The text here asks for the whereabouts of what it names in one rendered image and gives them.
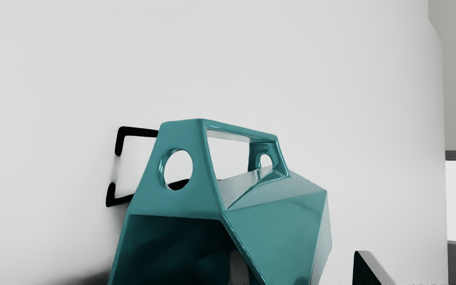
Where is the teal faceted mug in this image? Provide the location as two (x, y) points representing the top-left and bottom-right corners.
(108, 118), (333, 285)

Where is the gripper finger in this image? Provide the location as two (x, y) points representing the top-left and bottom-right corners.
(352, 251), (397, 285)

